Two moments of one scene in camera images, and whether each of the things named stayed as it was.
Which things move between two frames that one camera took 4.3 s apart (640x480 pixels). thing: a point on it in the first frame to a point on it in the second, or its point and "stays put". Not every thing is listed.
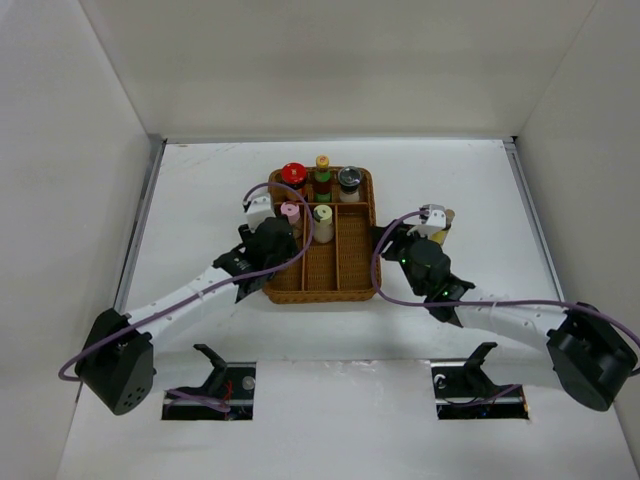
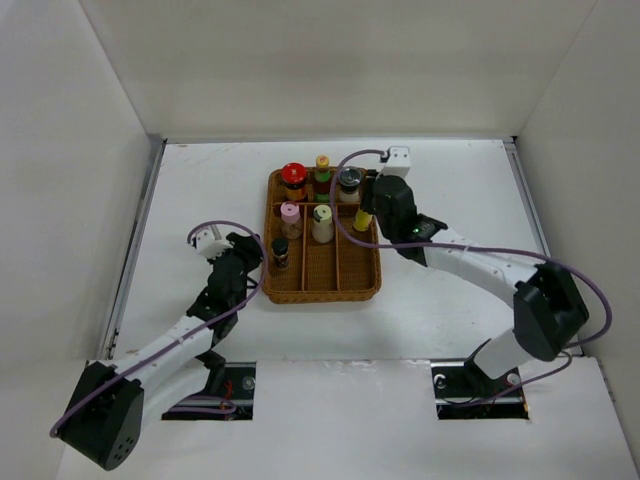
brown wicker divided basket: x=334 y=214 stays put
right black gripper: x=400 y=237 to x=369 y=190
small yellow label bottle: x=440 y=235 to x=362 y=221
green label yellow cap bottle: x=322 y=180 stays put
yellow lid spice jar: x=323 y=230 stays put
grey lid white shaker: x=349 y=177 stays put
